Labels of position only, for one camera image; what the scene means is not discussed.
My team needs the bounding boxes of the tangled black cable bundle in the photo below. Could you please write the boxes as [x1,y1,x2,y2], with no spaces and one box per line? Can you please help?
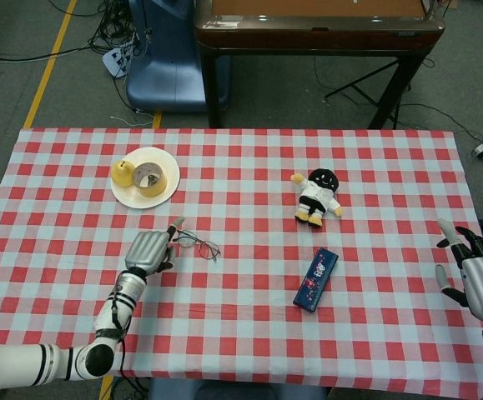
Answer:
[86,0,142,55]

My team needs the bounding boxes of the blue plastic chair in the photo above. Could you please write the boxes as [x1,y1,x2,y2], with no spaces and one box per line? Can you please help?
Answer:
[125,0,232,114]

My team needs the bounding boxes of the dark blue printed box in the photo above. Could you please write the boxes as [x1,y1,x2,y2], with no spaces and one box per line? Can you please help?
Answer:
[293,247,340,313]

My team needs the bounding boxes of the wire-frame eyeglasses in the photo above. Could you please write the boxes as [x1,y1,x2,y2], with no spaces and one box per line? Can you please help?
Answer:
[173,228,222,263]

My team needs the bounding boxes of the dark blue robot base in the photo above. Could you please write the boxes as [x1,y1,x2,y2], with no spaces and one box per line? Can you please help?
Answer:
[147,377,330,400]

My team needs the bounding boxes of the red white checkered tablecloth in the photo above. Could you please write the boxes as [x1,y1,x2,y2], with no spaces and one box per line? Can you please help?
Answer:
[0,127,483,395]

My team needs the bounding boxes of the long black floor cable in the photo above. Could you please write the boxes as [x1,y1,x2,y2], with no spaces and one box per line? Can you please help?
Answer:
[0,44,105,64]

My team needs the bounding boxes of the cream round plate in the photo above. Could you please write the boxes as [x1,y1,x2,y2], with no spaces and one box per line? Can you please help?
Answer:
[110,147,181,209]

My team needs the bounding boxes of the black headed plush doll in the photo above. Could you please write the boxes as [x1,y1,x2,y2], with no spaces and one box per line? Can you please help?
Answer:
[289,167,344,228]

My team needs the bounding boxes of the yellow tape roll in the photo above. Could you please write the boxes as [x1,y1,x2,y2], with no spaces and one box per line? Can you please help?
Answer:
[132,162,169,198]

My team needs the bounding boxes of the dark brown wooden table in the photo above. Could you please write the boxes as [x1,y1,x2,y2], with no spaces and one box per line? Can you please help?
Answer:
[194,0,446,129]

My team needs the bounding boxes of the white power strip with plugs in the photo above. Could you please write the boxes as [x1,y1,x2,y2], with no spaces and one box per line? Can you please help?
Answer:
[101,39,137,79]

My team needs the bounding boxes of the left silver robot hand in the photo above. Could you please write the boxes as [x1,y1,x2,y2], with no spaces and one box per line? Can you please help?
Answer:
[123,216,186,277]

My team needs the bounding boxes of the thin white floor cable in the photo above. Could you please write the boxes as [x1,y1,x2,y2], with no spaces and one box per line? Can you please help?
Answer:
[110,108,155,128]

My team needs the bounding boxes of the black cable to power strip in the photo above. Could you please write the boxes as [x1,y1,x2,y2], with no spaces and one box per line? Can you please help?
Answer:
[399,102,482,141]

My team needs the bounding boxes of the yellow pear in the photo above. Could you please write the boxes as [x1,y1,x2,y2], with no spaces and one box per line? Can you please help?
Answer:
[111,160,136,188]

